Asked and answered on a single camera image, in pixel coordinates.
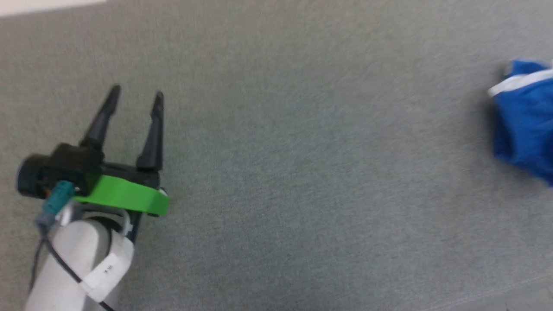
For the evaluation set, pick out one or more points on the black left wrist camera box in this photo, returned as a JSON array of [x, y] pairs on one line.
[[73, 160]]

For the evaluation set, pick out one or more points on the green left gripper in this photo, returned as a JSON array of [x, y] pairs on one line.
[[125, 194]]

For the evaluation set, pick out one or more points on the blue shorts with white trim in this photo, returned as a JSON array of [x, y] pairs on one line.
[[527, 125]]

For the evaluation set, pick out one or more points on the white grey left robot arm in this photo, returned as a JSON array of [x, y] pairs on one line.
[[77, 259]]

